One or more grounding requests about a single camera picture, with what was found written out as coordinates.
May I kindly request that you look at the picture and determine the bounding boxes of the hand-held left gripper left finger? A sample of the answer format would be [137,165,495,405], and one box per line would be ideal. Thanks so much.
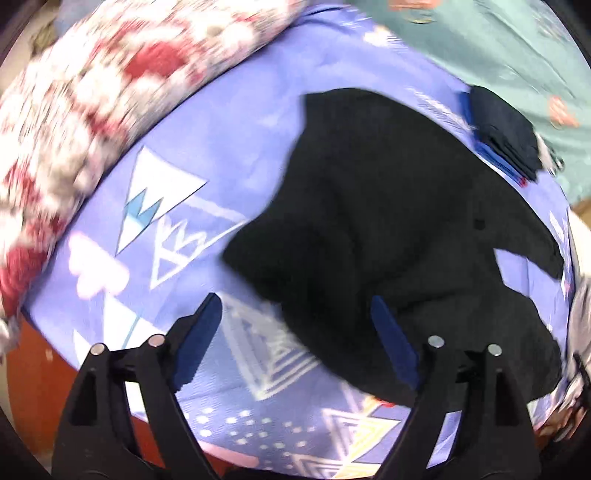
[51,292,223,480]

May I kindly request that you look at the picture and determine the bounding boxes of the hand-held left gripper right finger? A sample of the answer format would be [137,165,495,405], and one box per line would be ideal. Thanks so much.
[370,295,542,480]

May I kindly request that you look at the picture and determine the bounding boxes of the black pants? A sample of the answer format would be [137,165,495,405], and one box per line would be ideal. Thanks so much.
[222,88,565,408]

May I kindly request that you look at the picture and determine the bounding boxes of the purple printed bed sheet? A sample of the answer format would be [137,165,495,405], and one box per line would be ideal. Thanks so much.
[21,4,578,480]

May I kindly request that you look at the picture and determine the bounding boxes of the folded dark blue clothes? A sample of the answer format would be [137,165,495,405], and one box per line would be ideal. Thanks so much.
[461,85,544,188]

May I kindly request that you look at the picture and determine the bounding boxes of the red and white floral blanket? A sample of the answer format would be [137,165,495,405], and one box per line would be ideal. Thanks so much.
[0,0,309,354]

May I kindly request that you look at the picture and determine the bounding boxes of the green printed blanket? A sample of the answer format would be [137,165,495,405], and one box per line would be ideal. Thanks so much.
[353,0,591,206]

